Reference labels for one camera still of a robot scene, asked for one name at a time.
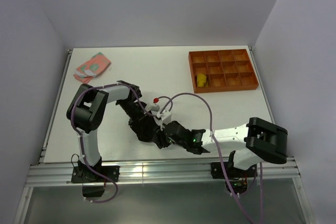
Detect aluminium frame rail front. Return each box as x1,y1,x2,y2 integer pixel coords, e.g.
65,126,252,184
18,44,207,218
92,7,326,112
25,157,301,187

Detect yellow sock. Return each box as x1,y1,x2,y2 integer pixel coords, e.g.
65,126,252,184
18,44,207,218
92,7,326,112
196,74,208,88

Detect pink green patterned socks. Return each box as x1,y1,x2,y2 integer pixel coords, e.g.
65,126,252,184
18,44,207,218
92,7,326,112
73,52,111,83

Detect aluminium side rail right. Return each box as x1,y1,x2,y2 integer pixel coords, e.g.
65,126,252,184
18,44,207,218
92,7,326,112
248,46,286,156

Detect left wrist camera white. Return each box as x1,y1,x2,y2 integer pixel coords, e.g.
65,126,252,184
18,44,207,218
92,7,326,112
146,103,160,114

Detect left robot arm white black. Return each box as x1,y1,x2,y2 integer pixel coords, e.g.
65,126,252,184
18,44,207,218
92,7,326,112
66,81,160,182

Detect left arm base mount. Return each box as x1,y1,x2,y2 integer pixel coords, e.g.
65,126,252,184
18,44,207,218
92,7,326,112
71,159,120,200

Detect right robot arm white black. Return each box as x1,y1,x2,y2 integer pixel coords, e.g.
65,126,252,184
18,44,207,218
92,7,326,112
162,117,288,177

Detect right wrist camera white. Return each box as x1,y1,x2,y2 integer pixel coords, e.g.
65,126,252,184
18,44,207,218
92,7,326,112
154,110,172,129

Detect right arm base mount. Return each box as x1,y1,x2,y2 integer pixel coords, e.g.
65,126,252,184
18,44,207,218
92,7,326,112
211,162,257,195

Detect black sock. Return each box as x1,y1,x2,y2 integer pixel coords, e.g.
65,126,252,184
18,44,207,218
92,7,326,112
129,117,164,149

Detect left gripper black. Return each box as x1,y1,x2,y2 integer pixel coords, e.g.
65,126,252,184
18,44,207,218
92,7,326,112
117,99,150,138

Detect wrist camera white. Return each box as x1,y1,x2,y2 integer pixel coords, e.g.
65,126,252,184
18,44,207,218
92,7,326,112
154,110,172,129
146,103,160,114

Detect orange compartment tray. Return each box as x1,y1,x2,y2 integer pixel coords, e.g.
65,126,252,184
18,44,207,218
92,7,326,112
188,49,259,93

